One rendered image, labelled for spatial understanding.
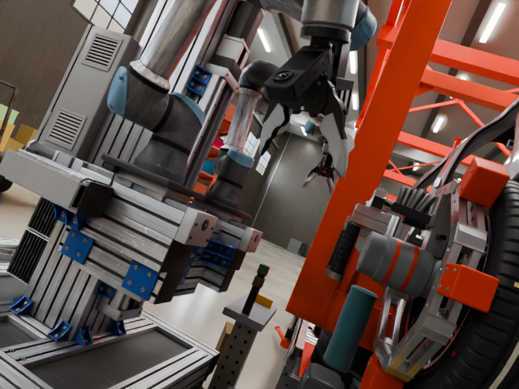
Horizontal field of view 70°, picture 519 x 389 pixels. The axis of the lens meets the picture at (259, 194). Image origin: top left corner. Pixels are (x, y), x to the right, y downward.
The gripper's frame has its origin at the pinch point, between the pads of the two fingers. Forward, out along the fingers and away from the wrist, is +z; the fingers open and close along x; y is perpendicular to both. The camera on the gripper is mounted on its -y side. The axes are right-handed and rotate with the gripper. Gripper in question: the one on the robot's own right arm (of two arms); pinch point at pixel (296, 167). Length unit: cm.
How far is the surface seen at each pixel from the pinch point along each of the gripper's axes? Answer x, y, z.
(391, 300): -4, 72, 54
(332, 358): 3, 46, 67
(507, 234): -28, 43, 12
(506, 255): -29, 39, 15
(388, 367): -14, 36, 52
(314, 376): 9, 49, 80
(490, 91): 20, 353, -28
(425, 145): 137, 680, 65
